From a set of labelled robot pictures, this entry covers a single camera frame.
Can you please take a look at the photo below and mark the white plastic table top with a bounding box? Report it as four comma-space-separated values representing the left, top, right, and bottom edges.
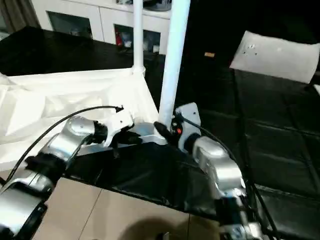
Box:
0, 67, 168, 171

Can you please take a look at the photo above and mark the white plastic table leg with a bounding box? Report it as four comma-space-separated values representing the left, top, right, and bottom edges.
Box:
132, 0, 147, 76
158, 0, 190, 126

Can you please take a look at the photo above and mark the white plastic chair shell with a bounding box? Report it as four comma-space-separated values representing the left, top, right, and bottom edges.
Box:
229, 30, 320, 85

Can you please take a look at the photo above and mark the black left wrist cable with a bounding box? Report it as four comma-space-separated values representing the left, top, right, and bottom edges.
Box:
0, 104, 125, 187

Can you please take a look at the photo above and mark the beige window curtain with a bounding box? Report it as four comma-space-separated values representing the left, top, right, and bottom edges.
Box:
7, 0, 41, 32

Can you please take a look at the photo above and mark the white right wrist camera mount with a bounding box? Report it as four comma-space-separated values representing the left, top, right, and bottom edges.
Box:
174, 101, 202, 154

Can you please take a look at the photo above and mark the white cabinet with glass doors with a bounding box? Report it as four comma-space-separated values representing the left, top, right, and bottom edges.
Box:
44, 0, 173, 55

